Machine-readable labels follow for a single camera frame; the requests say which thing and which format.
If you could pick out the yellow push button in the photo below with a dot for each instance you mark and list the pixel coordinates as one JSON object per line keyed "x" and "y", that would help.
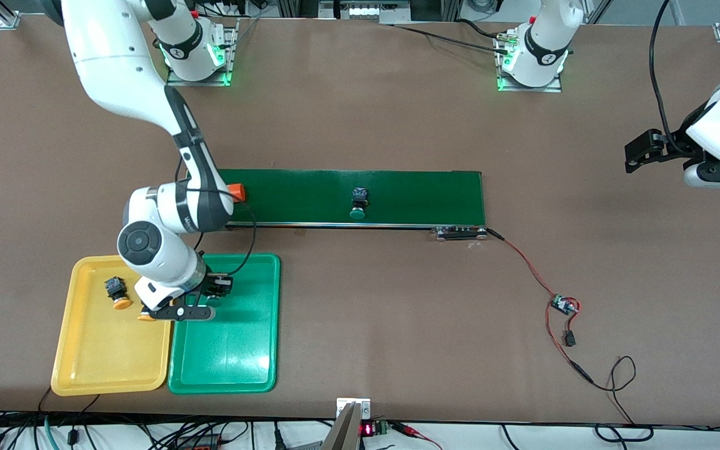
{"x": 142, "y": 318}
{"x": 121, "y": 304}

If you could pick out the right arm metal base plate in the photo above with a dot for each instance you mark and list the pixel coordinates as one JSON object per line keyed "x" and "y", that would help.
{"x": 233, "y": 53}

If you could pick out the red digit display module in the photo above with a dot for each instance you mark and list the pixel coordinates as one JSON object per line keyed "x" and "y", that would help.
{"x": 369, "y": 429}

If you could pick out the green conveyor belt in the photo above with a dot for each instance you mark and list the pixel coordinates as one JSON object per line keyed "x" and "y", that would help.
{"x": 429, "y": 197}

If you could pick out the grey device with lights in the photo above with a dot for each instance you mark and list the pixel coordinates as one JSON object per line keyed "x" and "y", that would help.
{"x": 366, "y": 11}

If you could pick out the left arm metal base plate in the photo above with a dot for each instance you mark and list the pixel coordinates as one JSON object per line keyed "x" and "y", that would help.
{"x": 513, "y": 89}

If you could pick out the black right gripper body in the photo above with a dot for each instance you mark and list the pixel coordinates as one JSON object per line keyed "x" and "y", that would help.
{"x": 212, "y": 286}

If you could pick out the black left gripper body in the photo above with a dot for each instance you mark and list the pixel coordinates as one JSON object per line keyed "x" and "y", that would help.
{"x": 674, "y": 144}

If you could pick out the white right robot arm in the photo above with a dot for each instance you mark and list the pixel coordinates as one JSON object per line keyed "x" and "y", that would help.
{"x": 116, "y": 62}

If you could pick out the green plastic tray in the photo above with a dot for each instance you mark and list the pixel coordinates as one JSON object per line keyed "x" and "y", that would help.
{"x": 229, "y": 356}

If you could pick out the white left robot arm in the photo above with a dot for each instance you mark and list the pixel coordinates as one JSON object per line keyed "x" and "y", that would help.
{"x": 544, "y": 37}

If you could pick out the small green circuit board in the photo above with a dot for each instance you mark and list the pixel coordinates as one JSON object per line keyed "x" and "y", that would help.
{"x": 562, "y": 304}

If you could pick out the yellow plastic tray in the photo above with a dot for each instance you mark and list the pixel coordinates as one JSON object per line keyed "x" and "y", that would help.
{"x": 116, "y": 350}

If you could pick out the small silver metal bracket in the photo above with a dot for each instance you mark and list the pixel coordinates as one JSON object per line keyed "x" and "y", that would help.
{"x": 342, "y": 403}

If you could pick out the grey metal post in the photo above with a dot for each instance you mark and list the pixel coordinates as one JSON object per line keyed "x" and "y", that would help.
{"x": 342, "y": 434}

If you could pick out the red clip lead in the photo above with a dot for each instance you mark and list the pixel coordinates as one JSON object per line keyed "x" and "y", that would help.
{"x": 407, "y": 429}

